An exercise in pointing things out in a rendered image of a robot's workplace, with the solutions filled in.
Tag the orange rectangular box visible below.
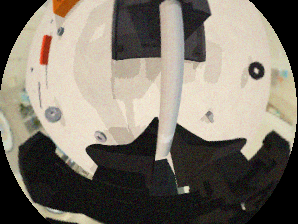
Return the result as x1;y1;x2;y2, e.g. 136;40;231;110
52;0;78;19

